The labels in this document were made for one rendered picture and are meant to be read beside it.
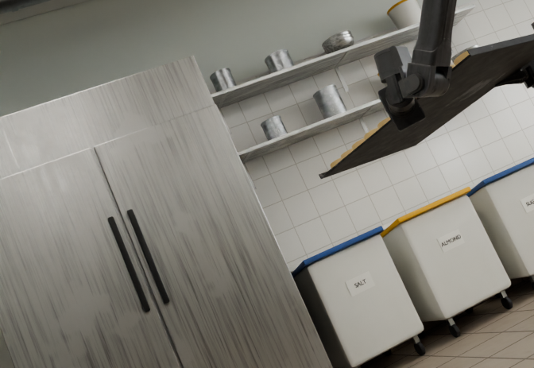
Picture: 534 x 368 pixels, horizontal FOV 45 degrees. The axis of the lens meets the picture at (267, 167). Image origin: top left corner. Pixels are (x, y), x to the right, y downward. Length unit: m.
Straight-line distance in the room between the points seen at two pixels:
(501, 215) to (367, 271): 0.97
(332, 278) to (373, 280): 0.25
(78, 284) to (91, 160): 0.62
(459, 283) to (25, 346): 2.40
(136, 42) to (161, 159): 1.43
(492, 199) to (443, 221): 0.38
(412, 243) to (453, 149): 1.26
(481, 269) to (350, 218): 0.97
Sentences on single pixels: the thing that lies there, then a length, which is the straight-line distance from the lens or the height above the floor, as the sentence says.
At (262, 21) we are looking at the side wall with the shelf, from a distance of 4.87.
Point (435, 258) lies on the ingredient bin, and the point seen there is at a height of 0.46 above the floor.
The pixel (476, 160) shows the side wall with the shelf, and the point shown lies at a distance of 5.07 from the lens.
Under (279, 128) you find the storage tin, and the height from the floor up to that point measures 1.63.
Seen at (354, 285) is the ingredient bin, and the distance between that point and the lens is 3.77.
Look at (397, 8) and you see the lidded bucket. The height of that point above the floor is 2.16.
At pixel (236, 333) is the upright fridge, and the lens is 3.33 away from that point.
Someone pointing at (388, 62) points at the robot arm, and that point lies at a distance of 1.36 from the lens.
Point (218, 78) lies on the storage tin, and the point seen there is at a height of 2.09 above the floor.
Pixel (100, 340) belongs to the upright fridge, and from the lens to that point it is 3.28.
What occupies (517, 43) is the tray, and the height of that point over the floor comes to 1.00.
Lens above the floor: 0.75
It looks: 9 degrees up
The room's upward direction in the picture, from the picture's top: 24 degrees counter-clockwise
